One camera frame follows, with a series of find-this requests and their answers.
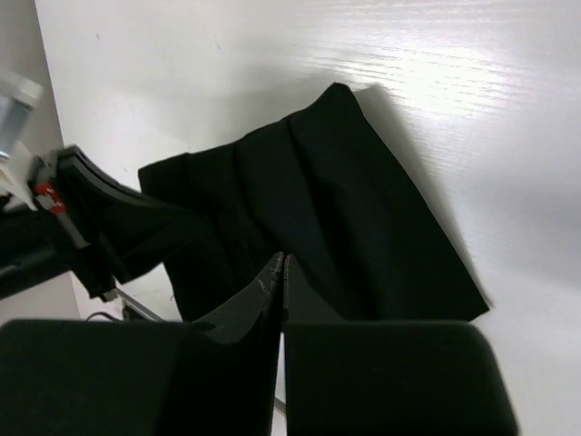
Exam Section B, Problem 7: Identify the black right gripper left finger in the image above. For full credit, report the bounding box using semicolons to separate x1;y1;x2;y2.
1;253;284;435

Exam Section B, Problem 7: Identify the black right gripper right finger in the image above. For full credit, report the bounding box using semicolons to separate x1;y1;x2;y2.
283;256;517;435

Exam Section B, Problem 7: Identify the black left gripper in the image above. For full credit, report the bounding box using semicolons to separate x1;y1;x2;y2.
1;145;211;300

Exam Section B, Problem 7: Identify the black pleated skirt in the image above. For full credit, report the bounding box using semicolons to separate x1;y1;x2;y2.
138;83;489;322

